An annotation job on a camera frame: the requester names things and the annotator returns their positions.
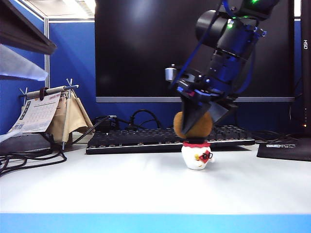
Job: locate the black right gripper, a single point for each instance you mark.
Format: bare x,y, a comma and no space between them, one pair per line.
201,86

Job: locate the pale left gripper finger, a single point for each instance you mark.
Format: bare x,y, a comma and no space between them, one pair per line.
19,65

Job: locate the dark left gripper wedge finger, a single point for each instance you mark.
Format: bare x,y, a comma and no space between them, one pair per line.
14,24

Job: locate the brown fuzzy kiwi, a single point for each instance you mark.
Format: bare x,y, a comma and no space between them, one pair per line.
201,127

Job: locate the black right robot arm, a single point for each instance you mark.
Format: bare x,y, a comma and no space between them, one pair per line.
230,36

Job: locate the white flat-head doll red trim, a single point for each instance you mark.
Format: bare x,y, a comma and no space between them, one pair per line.
194,159

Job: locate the black flat device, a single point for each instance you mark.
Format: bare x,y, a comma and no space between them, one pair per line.
24,144

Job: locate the black flat pad with label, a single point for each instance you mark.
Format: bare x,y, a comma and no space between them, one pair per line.
284,153

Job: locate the paper desk calendar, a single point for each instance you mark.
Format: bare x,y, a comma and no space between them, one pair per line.
36,114

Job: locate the silver cylindrical knob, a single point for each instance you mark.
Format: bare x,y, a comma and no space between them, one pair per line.
170,73

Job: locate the desk calendar on stand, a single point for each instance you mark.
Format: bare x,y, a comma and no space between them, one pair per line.
73,116

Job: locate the black mechanical keyboard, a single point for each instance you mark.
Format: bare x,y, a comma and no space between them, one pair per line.
136,140

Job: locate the black AOC computer monitor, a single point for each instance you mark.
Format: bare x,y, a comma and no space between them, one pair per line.
145,48

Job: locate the black power adapter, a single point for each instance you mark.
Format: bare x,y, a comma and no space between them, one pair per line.
105,123

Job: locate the black HSD monitor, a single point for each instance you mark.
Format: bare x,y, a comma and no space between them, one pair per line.
305,72

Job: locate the aluminium partition post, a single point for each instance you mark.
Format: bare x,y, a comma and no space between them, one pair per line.
46,65

